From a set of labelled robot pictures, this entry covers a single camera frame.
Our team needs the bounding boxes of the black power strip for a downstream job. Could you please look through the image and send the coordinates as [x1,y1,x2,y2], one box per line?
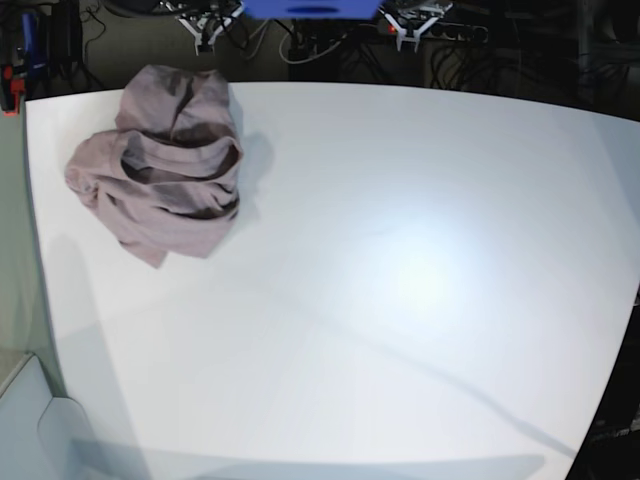
[376,19,489,46]

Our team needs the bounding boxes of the white cable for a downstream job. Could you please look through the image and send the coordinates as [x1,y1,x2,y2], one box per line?
[241,19,346,65]

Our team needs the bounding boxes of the white camera bracket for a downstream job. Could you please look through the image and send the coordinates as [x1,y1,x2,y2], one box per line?
[378,0,454,51]
[177,5,245,55]

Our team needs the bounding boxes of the mauve pink t-shirt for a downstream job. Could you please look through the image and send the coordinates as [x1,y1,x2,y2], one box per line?
[64,65,243,268]

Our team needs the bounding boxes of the blue plastic mount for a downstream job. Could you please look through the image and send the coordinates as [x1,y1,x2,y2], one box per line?
[244,0,383,20]

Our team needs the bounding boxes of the red and black clamp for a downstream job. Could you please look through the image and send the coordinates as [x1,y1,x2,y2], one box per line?
[1,64,26,116]

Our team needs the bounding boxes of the blue and black device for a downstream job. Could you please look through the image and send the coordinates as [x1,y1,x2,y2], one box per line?
[21,11,50,77]

